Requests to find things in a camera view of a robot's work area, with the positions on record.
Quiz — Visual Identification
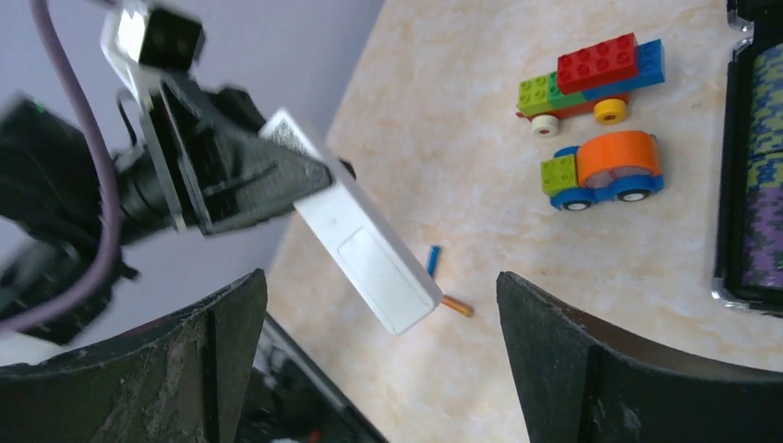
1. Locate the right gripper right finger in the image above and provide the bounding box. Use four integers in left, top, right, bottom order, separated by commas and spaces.
496, 271, 782, 442

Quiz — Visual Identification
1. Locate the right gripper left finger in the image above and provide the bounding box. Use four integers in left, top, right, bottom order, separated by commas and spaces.
1, 270, 268, 442

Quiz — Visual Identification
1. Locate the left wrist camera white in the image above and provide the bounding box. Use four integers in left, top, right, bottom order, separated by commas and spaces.
101, 1, 206, 107

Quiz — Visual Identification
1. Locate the black poker chip case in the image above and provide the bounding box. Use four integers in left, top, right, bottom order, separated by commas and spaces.
713, 1, 782, 317

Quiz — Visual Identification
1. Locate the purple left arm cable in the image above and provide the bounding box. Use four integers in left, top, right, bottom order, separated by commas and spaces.
0, 0, 124, 336

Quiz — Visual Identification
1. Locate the orange blue toy car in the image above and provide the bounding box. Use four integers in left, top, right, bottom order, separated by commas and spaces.
540, 130, 665, 211

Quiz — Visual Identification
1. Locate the blue battery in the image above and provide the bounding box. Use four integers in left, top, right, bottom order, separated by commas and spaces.
426, 245, 441, 278

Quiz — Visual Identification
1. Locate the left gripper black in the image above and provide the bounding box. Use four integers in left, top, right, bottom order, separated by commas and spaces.
115, 72, 333, 235

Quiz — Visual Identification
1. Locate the white remote control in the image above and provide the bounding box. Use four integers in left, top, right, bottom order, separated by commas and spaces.
259, 108, 443, 335

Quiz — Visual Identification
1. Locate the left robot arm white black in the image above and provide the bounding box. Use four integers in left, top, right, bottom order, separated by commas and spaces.
1, 72, 334, 319

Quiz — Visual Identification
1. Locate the green purple chip stack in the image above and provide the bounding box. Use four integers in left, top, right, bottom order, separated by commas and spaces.
741, 44, 782, 290

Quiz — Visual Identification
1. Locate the orange battery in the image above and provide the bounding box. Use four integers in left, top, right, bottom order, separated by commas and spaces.
441, 295, 474, 317

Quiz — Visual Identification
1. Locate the red blue brick truck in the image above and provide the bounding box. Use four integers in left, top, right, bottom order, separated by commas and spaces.
516, 32, 665, 138

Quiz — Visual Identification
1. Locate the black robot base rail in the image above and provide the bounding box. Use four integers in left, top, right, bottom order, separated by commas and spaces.
235, 316, 388, 443

